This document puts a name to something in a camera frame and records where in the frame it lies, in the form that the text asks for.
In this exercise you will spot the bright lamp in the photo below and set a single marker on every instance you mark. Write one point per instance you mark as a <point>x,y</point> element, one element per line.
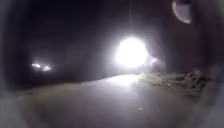
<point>132,52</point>

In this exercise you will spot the grey paved path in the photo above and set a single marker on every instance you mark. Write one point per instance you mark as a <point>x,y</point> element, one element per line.
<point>100,103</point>

